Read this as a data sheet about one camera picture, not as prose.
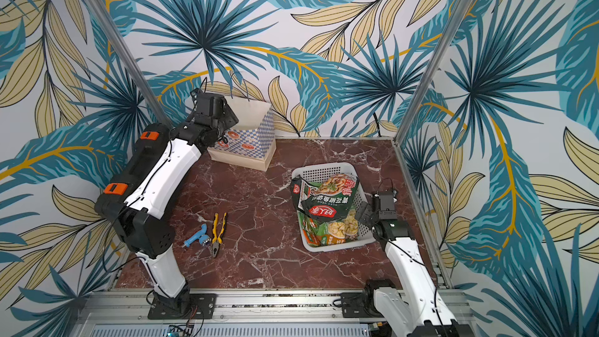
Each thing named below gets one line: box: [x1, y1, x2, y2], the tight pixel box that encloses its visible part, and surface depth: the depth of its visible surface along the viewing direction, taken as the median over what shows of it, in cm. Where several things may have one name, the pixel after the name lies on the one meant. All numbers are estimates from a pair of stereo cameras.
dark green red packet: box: [300, 173, 360, 224], surface depth 87 cm
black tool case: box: [94, 123, 203, 255], surface depth 53 cm
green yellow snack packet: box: [316, 209, 359, 248], surface depth 81 cm
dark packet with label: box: [291, 174, 319, 212], surface depth 90 cm
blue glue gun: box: [182, 223, 212, 248], surface depth 87 cm
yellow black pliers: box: [212, 212, 227, 259], surface depth 87 cm
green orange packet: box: [297, 210, 330, 248], surface depth 82 cm
